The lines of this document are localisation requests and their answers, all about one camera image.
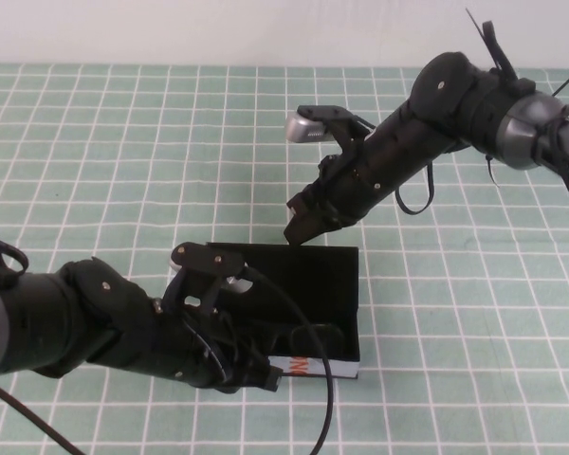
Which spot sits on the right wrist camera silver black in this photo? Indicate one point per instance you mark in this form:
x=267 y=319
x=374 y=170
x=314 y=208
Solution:
x=308 y=128

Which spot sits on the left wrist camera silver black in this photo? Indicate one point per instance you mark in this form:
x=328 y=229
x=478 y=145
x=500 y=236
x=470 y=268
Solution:
x=204 y=258

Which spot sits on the right robot arm black grey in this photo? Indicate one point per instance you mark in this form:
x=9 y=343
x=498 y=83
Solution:
x=455 y=95

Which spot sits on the left robot arm black grey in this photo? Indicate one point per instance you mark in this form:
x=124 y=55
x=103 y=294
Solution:
x=90 y=308

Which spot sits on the black glasses case printed sides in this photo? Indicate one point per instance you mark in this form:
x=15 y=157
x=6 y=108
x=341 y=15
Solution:
x=313 y=284

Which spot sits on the green white checked tablecloth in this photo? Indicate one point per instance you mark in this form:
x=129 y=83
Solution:
x=123 y=166

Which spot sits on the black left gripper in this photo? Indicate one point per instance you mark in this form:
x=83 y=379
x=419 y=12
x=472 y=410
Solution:
x=204 y=351

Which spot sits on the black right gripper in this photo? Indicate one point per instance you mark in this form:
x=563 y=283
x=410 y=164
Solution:
x=360 y=180

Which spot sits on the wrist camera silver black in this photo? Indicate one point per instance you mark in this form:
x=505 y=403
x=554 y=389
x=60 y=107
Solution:
x=308 y=128
x=204 y=258

